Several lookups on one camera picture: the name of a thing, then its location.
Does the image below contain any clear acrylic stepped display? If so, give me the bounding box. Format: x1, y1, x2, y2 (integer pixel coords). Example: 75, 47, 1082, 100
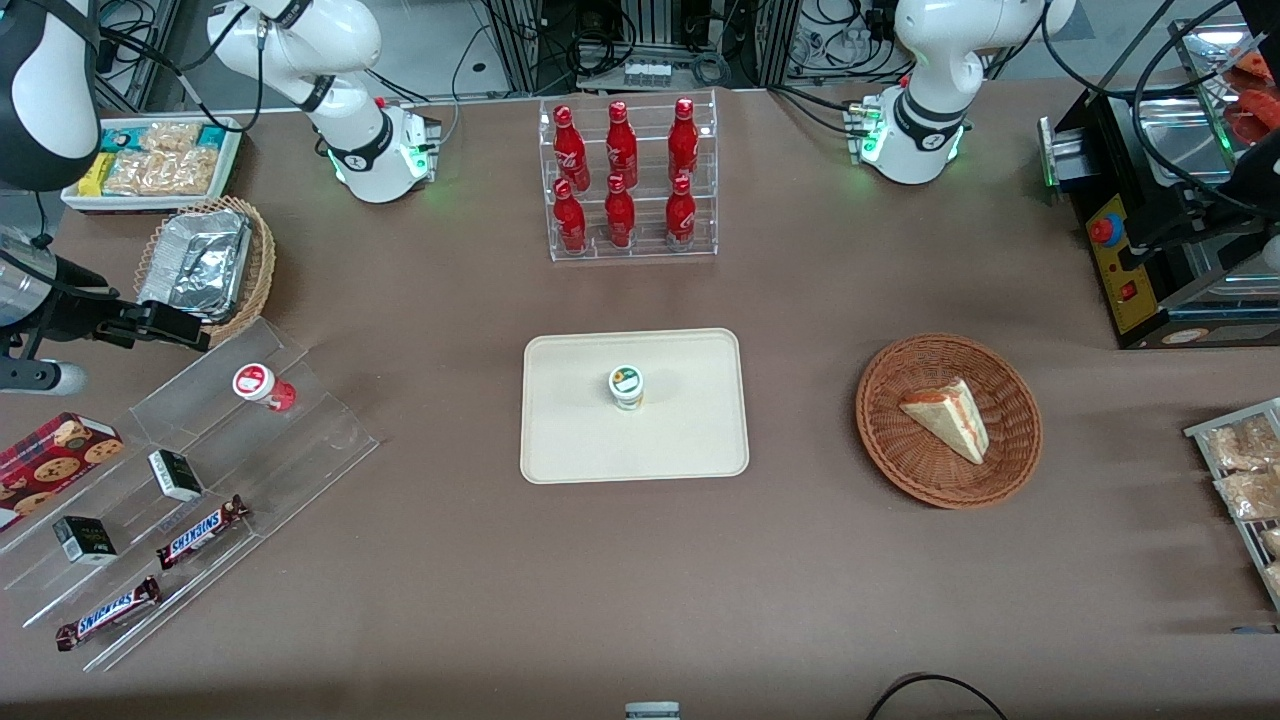
0, 318, 381, 673

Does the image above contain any white snack bin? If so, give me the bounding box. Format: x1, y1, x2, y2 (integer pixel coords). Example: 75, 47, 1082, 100
60, 117, 244, 214

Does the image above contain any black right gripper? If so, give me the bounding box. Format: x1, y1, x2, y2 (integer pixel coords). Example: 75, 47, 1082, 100
8, 258, 212, 357

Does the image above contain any wrapped sandwich wedge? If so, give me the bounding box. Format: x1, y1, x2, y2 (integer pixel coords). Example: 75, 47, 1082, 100
898, 377, 991, 466

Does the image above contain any red gum bottle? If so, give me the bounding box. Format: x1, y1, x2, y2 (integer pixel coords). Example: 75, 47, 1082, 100
232, 363, 298, 413

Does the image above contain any clear rice cracker bag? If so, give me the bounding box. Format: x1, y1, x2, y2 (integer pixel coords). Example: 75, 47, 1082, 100
104, 150, 161, 197
150, 147, 220, 197
140, 121, 201, 154

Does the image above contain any clear acrylic bottle rack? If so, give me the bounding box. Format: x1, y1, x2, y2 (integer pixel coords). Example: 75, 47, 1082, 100
538, 88, 719, 263

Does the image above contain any round brown wicker basket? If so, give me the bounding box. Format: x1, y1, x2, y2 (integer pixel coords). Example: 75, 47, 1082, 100
855, 332, 1044, 511

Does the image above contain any red cookie box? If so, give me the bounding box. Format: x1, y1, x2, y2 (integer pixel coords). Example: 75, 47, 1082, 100
0, 412, 125, 531

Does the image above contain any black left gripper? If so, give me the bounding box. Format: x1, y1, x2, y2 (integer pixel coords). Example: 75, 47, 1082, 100
1185, 128, 1280, 253

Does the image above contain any steel tray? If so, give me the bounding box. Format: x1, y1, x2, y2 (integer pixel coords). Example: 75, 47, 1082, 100
1168, 18, 1280, 151

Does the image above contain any small black box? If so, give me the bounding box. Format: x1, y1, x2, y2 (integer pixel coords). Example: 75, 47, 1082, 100
52, 516, 119, 566
148, 449, 204, 503

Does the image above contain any clear pastry bag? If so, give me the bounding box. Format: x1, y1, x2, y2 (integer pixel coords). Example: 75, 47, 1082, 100
1215, 468, 1280, 522
1205, 415, 1280, 472

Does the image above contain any black sealing machine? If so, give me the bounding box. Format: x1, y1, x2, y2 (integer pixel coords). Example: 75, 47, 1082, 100
1038, 80, 1280, 351

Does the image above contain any aluminium foil container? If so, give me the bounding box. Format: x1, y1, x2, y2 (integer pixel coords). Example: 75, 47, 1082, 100
140, 208, 251, 324

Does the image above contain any red packaged food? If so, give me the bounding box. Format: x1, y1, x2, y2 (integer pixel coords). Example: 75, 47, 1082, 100
1225, 50, 1280, 143

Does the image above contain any cream plastic tray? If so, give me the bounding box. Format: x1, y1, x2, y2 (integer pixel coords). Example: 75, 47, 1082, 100
519, 328, 751, 486

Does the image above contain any black machine cable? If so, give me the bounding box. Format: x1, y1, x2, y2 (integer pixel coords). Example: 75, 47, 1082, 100
1040, 0, 1280, 216

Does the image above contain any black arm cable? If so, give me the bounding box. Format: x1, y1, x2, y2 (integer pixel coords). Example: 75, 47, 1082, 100
95, 0, 266, 133

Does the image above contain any red cola bottle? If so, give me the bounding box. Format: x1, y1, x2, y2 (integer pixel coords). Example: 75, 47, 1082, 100
553, 104, 591, 193
604, 174, 637, 249
665, 175, 698, 249
553, 178, 588, 254
605, 100, 639, 191
668, 97, 700, 186

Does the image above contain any light tan wicker basket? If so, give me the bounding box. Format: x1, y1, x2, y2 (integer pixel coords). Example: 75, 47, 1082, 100
135, 196, 277, 349

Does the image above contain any black looped cable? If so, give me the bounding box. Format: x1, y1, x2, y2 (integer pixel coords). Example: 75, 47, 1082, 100
865, 673, 1011, 720

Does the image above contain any Snickers chocolate bar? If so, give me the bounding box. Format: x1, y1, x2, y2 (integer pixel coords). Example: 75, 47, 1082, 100
55, 576, 162, 652
155, 495, 249, 571

